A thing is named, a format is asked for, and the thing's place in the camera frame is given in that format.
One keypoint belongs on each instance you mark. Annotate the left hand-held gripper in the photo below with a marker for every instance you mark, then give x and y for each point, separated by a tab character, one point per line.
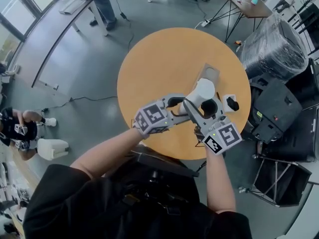
152	118

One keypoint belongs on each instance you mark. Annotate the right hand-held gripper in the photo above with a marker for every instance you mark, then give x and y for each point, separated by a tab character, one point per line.
221	138

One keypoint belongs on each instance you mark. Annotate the person's right forearm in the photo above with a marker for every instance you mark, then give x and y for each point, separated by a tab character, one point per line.
219	183

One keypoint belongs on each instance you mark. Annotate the person's left forearm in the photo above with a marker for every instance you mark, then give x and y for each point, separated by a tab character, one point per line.
107	153

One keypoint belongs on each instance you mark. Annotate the small white box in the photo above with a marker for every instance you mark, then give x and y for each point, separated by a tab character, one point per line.
225	101

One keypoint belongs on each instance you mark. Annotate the small black cloth item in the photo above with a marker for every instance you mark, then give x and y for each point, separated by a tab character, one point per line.
233	104

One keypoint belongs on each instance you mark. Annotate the grey box with two circles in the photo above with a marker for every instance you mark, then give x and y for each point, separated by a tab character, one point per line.
211	72

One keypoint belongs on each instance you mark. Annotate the black chest-mounted box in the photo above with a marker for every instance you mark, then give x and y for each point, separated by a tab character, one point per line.
162	160

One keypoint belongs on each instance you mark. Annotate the open black foam case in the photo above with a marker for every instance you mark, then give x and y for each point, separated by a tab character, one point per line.
274	101

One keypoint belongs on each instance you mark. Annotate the white power strip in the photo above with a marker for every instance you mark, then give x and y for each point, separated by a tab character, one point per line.
202	24

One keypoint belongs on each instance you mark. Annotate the plastic-wrapped black chairs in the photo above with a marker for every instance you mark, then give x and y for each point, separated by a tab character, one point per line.
274	48

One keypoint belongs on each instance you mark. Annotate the large black equipment case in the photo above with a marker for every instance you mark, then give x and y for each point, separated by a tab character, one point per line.
306	123

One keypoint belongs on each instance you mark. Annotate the black folding cart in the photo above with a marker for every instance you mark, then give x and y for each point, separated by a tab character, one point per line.
291	180

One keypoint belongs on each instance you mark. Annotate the wooden desk with black legs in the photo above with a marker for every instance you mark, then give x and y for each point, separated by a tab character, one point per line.
246	4

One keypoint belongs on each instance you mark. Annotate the small teal item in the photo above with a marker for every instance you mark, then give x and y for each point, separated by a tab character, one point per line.
254	1

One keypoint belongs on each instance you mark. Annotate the white plastic bin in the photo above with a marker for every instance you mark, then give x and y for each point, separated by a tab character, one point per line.
52	149

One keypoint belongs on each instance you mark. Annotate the black monitor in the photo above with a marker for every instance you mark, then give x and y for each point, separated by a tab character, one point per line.
309	19

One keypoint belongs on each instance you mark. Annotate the person's black shirt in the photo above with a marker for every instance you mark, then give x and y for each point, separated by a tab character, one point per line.
74	208

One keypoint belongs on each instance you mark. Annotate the white keyboard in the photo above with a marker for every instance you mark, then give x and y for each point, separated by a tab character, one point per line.
71	6

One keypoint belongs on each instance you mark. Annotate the long grey desk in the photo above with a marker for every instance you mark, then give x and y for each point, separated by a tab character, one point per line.
49	34

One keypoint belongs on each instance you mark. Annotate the white tape roll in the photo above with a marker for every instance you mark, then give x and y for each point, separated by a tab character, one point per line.
16	68

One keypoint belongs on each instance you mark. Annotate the glass door with black frame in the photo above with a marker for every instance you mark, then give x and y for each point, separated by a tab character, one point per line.
20	6

